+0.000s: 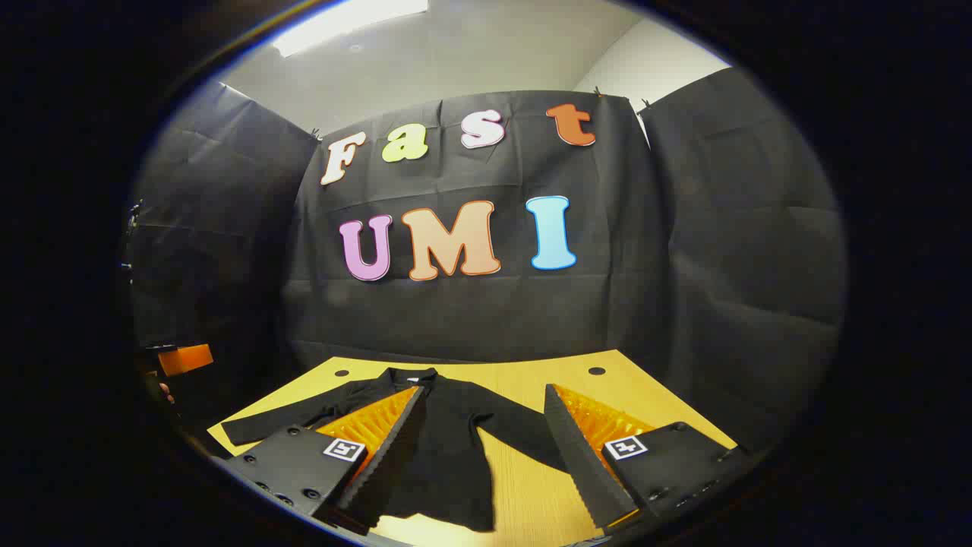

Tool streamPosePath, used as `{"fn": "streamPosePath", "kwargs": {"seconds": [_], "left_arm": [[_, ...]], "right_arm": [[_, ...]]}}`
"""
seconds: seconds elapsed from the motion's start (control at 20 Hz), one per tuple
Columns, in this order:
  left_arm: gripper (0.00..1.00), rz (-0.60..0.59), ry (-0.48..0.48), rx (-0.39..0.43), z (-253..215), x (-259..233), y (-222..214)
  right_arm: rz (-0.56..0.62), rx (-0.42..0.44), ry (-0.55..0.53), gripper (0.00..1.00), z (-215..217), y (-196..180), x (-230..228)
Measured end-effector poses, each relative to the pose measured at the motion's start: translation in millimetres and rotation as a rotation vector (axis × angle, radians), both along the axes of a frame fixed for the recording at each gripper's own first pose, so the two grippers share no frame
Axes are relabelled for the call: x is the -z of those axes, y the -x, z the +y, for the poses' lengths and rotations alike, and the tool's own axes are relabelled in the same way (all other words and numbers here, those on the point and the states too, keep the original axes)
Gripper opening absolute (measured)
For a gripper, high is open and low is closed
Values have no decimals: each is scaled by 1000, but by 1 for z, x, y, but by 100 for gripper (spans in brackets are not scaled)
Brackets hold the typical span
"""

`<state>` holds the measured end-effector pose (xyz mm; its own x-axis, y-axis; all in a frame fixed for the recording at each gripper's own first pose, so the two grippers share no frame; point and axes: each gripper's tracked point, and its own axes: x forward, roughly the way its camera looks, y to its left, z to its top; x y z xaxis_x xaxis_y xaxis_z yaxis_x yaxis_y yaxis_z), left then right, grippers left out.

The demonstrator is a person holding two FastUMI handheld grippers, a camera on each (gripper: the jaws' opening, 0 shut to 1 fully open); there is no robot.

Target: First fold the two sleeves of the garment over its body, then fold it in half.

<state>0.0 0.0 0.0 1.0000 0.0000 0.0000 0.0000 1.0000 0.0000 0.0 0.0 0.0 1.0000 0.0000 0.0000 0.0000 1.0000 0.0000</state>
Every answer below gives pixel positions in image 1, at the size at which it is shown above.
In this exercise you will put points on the black button cardigan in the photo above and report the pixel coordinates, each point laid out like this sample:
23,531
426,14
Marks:
456,444

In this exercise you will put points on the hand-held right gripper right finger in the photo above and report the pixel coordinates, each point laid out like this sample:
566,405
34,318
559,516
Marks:
581,456

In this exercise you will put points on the black backdrop cloth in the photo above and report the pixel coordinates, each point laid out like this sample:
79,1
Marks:
486,319

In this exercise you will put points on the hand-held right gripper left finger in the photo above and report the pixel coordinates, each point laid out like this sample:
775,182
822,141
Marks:
383,463

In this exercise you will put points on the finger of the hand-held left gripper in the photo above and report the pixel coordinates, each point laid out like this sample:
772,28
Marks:
186,359

